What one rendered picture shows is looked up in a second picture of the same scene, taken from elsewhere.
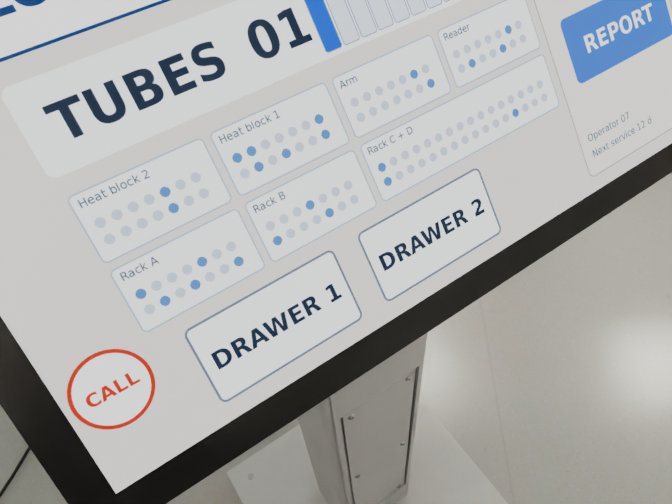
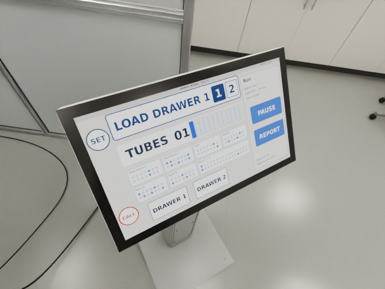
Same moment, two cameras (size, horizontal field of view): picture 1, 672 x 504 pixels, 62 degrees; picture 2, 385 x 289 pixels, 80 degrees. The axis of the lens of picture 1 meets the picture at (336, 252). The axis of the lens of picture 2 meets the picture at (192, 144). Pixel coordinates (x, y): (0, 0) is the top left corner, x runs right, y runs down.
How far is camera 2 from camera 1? 0.23 m
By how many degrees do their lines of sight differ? 5
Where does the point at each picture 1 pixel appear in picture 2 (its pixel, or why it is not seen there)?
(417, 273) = (205, 192)
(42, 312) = (116, 197)
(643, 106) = (272, 152)
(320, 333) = (179, 206)
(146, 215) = (143, 176)
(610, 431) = (262, 224)
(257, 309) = (165, 199)
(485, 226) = (225, 182)
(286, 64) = (182, 141)
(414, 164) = (209, 166)
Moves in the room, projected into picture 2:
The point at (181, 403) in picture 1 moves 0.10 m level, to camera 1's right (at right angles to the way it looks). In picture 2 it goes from (144, 220) to (190, 221)
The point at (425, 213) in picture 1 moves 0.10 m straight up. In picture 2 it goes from (210, 178) to (218, 155)
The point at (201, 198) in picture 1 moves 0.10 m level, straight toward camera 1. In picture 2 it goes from (156, 172) to (168, 218)
